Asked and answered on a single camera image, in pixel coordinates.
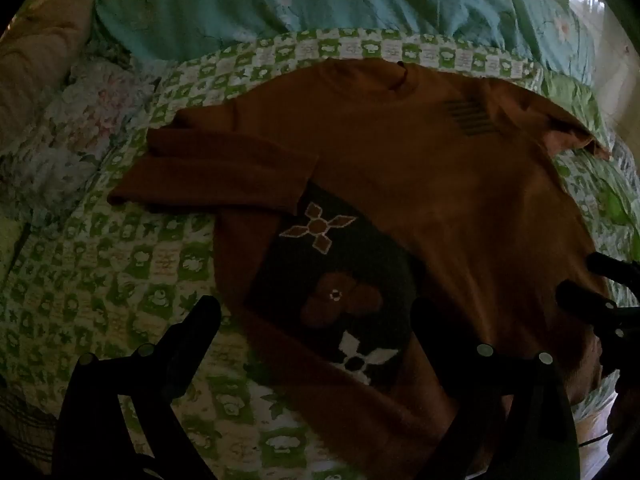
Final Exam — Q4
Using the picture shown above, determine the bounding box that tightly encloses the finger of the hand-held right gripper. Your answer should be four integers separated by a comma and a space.
556, 280, 640, 342
586, 252, 640, 294

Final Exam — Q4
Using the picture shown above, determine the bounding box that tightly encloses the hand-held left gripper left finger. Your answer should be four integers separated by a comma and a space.
52, 295, 222, 480

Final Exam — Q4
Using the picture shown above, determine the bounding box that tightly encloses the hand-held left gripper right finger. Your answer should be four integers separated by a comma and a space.
409, 298, 582, 480

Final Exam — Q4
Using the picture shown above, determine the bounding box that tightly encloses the brown sweater with flower patch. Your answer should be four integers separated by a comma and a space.
107, 57, 615, 480

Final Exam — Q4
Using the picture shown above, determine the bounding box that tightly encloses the green checked quilt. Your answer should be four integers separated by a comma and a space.
0, 27, 640, 480

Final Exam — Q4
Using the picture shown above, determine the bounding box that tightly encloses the grey striped cloth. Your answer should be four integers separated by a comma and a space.
0, 385, 58, 466

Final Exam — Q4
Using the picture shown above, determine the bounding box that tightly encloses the pale floral quilt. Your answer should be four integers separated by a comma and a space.
0, 40, 166, 231

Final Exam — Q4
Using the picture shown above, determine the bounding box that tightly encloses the beige pillow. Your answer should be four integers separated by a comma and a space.
0, 0, 126, 136

